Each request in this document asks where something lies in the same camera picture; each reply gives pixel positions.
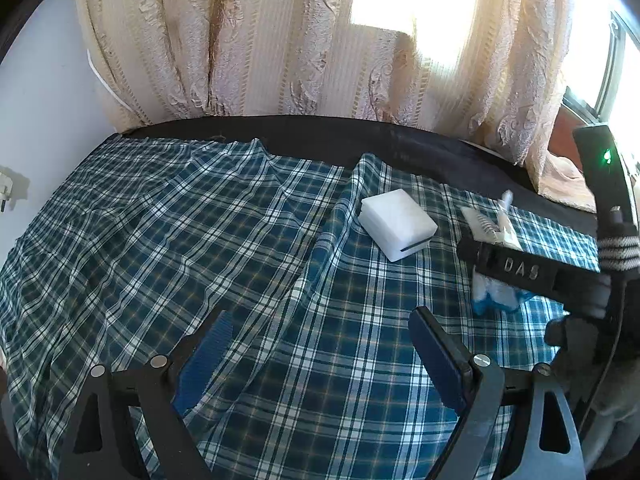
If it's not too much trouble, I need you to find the white plastic bag pack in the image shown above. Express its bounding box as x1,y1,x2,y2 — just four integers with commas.
461,190,534,315

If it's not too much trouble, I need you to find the white sponge block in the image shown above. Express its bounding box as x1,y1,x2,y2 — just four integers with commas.
358,188,437,262

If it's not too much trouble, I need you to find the grey gloved right hand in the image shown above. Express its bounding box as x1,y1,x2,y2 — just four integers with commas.
574,278,640,470

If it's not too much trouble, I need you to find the blue plaid bed sheet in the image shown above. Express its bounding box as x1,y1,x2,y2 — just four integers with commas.
0,134,601,480

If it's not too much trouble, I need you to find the brown wooden windowsill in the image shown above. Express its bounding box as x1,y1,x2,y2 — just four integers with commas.
549,104,587,170

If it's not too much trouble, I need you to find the beige left curtain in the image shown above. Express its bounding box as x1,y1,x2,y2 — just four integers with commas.
76,0,594,211

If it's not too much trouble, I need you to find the white wall plug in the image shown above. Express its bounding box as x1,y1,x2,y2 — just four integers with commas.
0,167,23,212

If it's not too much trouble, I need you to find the dark window frame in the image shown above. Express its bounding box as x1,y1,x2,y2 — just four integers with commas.
563,11,639,136

